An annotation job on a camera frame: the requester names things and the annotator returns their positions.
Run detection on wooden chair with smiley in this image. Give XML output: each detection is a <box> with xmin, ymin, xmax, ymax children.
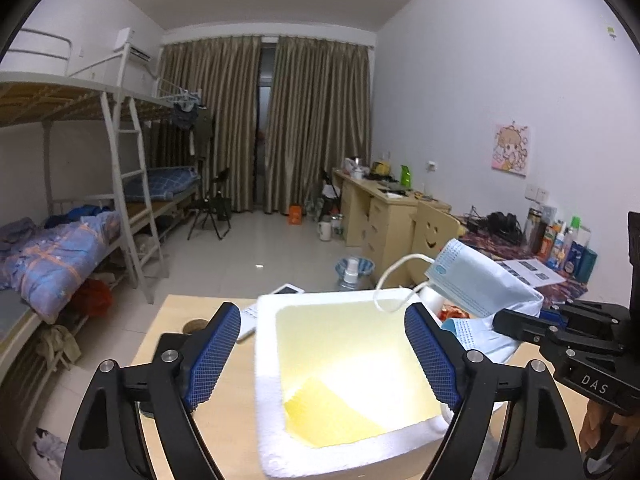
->
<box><xmin>410</xmin><ymin>201</ymin><xmax>464</xmax><ymax>281</ymax></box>

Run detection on white metal bunk bed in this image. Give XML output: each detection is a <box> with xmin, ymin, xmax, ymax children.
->
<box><xmin>0</xmin><ymin>27</ymin><xmax>171</xmax><ymax>401</ymax></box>
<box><xmin>117</xmin><ymin>85</ymin><xmax>201</xmax><ymax>241</ymax></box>

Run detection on brown curtain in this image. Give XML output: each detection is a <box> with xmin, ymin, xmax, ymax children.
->
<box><xmin>264</xmin><ymin>37</ymin><xmax>372</xmax><ymax>214</ymax></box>
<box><xmin>159</xmin><ymin>37</ymin><xmax>262</xmax><ymax>214</ymax></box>

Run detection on blue face mask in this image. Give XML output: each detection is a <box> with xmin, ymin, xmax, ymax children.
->
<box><xmin>374</xmin><ymin>239</ymin><xmax>545</xmax><ymax>319</ymax></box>
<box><xmin>440</xmin><ymin>317</ymin><xmax>521</xmax><ymax>365</ymax></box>

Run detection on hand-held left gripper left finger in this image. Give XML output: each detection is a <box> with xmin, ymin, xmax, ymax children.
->
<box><xmin>60</xmin><ymin>302</ymin><xmax>242</xmax><ymax>480</ymax></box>

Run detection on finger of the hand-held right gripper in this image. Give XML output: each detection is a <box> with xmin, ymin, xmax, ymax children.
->
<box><xmin>539</xmin><ymin>299</ymin><xmax>628</xmax><ymax>333</ymax></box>
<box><xmin>492</xmin><ymin>308</ymin><xmax>566</xmax><ymax>348</ymax></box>

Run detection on beige clothes pile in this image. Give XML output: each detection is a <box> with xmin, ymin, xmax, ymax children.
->
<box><xmin>37</xmin><ymin>325</ymin><xmax>81</xmax><ymax>369</ymax></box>

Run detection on dark patterned table cloth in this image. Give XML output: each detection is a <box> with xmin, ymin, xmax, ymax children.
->
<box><xmin>457</xmin><ymin>220</ymin><xmax>589</xmax><ymax>307</ymax></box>

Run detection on blue checked mattress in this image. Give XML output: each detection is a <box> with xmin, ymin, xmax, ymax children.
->
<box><xmin>122</xmin><ymin>166</ymin><xmax>199</xmax><ymax>201</ymax></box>

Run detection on black tripod stand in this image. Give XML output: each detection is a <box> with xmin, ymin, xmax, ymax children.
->
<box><xmin>187</xmin><ymin>167</ymin><xmax>232</xmax><ymax>241</ymax></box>

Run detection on row of toiletry bottles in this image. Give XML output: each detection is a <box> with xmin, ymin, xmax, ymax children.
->
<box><xmin>525</xmin><ymin>205</ymin><xmax>599</xmax><ymax>281</ymax></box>

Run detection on red cloth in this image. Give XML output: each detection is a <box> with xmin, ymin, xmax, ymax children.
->
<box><xmin>75</xmin><ymin>280</ymin><xmax>112</xmax><ymax>317</ymax></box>

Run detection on white bed ladder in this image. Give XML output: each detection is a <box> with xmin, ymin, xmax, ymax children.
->
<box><xmin>100</xmin><ymin>92</ymin><xmax>169</xmax><ymax>304</ymax></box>

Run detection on light wooden desk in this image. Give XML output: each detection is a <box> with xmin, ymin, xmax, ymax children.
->
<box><xmin>332</xmin><ymin>169</ymin><xmax>451</xmax><ymax>264</ymax></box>

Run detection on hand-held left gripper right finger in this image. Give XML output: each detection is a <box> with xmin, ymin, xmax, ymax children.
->
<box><xmin>404</xmin><ymin>304</ymin><xmax>586</xmax><ymax>480</ymax></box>

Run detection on cartoon wall poster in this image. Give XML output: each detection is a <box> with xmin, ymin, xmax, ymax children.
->
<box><xmin>491</xmin><ymin>122</ymin><xmax>532</xmax><ymax>177</ymax></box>

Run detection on person's right hand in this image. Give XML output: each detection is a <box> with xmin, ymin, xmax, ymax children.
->
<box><xmin>580</xmin><ymin>400</ymin><xmax>610</xmax><ymax>456</ymax></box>

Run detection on blue patterned blanket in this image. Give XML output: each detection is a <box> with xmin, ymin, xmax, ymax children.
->
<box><xmin>0</xmin><ymin>210</ymin><xmax>124</xmax><ymax>324</ymax></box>

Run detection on hanging clothes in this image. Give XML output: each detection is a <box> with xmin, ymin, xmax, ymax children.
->
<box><xmin>169</xmin><ymin>89</ymin><xmax>214</xmax><ymax>162</ymax></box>

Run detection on black headphones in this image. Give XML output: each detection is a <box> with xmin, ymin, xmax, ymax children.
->
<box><xmin>487</xmin><ymin>211</ymin><xmax>524</xmax><ymax>236</ymax></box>

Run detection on blue waste bin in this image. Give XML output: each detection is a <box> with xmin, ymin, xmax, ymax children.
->
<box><xmin>335</xmin><ymin>256</ymin><xmax>376</xmax><ymax>291</ymax></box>

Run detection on printed paper sheet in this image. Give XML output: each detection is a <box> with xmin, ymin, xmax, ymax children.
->
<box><xmin>495</xmin><ymin>259</ymin><xmax>566</xmax><ymax>287</ymax></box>

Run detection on white foam box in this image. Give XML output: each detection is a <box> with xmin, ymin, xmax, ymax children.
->
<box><xmin>254</xmin><ymin>287</ymin><xmax>501</xmax><ymax>478</ymax></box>

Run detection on white remote control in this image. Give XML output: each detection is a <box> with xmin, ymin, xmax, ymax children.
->
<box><xmin>237</xmin><ymin>306</ymin><xmax>259</xmax><ymax>344</ymax></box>

